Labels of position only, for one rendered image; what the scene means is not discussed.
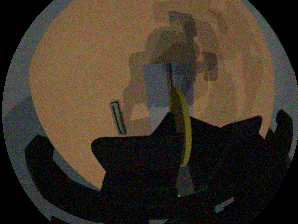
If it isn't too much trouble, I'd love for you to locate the gold coin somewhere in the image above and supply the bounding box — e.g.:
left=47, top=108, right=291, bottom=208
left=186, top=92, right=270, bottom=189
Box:
left=169, top=87, right=193, bottom=167

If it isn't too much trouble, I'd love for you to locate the dark green flat bar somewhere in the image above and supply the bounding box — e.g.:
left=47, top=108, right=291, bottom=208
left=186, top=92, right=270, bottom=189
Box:
left=109, top=103, right=125, bottom=136

